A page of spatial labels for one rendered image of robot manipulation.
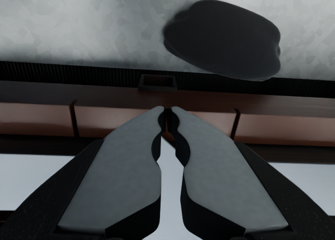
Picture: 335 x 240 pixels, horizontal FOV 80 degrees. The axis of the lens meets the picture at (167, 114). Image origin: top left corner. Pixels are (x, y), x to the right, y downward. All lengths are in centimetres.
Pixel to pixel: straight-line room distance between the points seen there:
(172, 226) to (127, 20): 30
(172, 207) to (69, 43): 29
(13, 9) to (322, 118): 44
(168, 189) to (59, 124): 14
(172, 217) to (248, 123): 15
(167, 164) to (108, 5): 24
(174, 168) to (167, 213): 8
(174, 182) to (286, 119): 15
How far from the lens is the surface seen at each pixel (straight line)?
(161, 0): 34
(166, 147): 21
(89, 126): 24
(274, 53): 37
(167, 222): 30
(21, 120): 27
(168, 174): 23
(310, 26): 41
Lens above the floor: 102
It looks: 61 degrees down
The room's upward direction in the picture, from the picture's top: 176 degrees clockwise
